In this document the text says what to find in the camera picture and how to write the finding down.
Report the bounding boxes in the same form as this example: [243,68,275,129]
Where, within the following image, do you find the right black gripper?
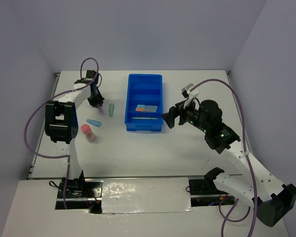
[160,96,209,133]

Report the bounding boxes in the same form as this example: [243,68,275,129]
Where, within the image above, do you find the purple pink highlighter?
[97,106,105,115]

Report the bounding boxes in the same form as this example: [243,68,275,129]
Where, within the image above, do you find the green highlighter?
[109,103,114,117]

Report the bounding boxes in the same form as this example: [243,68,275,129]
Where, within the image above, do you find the red pink highlighter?
[81,124,96,142]

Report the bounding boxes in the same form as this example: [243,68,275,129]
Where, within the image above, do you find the blue cap clear highlighter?
[137,104,158,110]

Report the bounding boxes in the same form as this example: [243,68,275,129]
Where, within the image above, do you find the orange cap grey highlighter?
[135,107,157,113]

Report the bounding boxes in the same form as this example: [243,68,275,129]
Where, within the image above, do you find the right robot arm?
[161,100,296,227]

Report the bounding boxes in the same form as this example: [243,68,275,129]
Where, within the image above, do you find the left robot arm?
[45,78,104,197]

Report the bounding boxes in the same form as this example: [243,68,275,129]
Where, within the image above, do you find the blue compartment tray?
[124,74,163,132]

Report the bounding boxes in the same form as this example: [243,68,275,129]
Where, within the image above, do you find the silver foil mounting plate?
[51,176,240,215]

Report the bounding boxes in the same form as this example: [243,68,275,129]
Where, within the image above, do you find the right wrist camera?
[182,83,199,109]

